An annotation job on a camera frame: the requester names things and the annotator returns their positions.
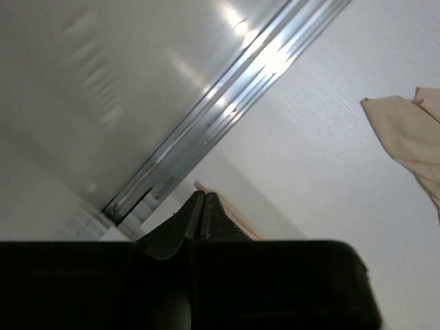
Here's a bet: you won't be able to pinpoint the beige trousers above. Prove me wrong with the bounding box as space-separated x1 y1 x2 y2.
190 86 439 241

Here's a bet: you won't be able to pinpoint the left aluminium rail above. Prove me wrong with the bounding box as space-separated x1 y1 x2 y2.
104 1 350 225

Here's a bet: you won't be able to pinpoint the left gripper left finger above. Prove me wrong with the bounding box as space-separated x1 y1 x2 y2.
135 191 205 260

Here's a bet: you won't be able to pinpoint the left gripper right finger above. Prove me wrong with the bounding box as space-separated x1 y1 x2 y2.
201 192 252 241

